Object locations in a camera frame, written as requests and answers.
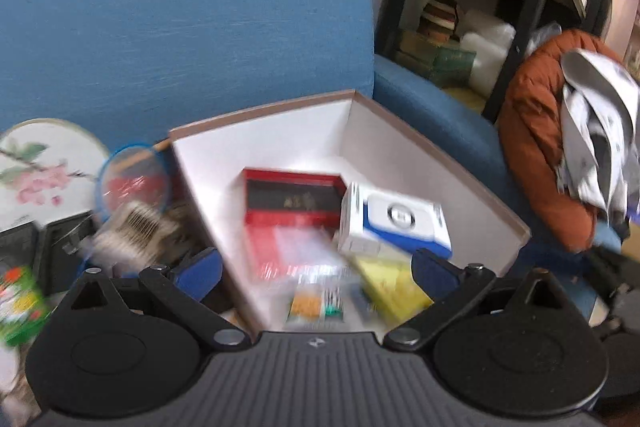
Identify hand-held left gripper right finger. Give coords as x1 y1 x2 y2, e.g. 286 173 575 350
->
382 248 576 351

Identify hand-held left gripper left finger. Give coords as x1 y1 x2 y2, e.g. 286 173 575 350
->
57 247 252 351

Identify yellow cardboard box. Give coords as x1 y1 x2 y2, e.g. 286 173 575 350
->
350 255 435 324

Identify white and blue box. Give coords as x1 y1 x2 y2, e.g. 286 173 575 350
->
338 182 453 265

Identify red tray box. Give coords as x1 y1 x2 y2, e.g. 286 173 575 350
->
243 167 347 283

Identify small orange green packet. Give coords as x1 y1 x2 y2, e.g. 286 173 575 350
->
284 274 347 324

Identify brown cardboard box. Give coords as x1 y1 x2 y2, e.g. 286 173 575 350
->
168 89 532 333

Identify beige ribbed object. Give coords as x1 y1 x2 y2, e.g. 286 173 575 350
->
92 202 171 268

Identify small blue hoop racket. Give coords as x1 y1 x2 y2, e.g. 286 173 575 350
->
96 142 173 225

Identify black case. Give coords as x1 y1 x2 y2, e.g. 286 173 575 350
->
0 222 41 288
40 212 101 295

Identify orange jacket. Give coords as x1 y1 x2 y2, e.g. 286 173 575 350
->
498 29 640 253

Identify colourful green snack packet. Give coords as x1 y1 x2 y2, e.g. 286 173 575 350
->
0 266 52 348

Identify black bag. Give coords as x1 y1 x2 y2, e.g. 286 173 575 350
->
585 247 640 343

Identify round floral fan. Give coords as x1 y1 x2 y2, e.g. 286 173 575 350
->
0 118 112 228

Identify old green books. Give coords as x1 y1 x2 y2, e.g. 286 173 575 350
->
395 32 476 88

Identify white bubble wrap roll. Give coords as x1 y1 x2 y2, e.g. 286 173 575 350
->
457 9 516 95

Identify grey white cloth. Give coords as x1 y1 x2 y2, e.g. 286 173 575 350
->
557 48 640 223

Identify blue sofa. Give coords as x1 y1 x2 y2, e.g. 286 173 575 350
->
0 0 621 328

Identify stack of dark books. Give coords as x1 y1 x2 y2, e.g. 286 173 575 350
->
420 0 461 42

